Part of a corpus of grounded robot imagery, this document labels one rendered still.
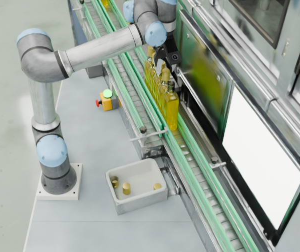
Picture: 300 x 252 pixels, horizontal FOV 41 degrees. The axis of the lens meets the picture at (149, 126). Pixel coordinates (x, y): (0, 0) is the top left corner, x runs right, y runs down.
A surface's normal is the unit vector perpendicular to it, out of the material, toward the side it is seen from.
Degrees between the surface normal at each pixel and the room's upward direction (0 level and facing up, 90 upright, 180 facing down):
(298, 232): 90
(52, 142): 8
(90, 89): 0
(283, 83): 90
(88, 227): 0
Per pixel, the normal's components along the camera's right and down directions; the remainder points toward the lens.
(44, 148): 0.07, -0.58
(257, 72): -0.94, 0.26
